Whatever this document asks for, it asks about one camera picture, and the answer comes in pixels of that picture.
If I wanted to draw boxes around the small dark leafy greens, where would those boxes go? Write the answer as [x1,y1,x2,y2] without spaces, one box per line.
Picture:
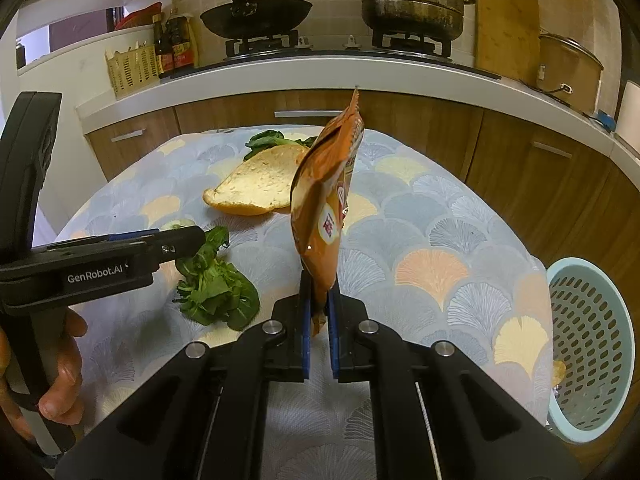
[244,130,318,150]

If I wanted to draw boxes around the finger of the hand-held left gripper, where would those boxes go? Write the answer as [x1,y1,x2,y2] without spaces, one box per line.
[90,229,161,242]
[32,226,207,263]

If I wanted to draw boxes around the wooden kitchen base cabinet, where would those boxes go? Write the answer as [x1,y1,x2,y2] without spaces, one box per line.
[82,87,640,281]

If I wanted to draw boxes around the wooden cutting board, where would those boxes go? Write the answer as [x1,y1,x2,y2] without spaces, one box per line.
[474,0,543,83]

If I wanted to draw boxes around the teal plastic basket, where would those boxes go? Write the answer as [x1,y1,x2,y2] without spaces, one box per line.
[545,257,636,445]

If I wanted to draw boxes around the black wok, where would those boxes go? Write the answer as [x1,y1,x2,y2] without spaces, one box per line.
[200,0,313,41]

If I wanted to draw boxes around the red packet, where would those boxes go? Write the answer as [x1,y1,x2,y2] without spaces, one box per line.
[114,2,163,31]

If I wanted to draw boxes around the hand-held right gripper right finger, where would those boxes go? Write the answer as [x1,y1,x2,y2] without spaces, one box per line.
[325,277,583,480]

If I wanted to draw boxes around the beige rice cooker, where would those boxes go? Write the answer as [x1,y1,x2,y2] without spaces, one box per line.
[537,32,605,116]

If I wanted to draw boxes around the yellow plastic basket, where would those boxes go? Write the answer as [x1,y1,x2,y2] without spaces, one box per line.
[105,42,161,100]

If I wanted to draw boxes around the person's left hand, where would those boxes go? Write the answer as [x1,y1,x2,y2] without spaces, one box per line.
[0,308,88,442]

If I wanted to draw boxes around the dark sauce bottle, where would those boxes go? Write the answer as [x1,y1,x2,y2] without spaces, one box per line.
[152,14,175,75]
[167,10,197,70]

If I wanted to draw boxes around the black gas stove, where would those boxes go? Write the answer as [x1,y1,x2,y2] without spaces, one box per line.
[160,30,502,81]

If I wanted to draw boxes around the steel steamer pot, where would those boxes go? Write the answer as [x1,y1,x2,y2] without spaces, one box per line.
[340,0,483,42]

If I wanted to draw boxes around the leafy greens with pale stalk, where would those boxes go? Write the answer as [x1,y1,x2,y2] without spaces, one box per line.
[162,217,260,332]

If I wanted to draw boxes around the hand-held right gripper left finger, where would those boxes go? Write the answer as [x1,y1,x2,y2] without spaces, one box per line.
[55,270,321,480]

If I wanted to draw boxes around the brown snack packet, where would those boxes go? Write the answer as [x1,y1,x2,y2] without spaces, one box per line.
[290,86,366,338]

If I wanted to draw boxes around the flat bread slice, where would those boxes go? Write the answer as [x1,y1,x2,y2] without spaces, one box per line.
[202,145,310,217]

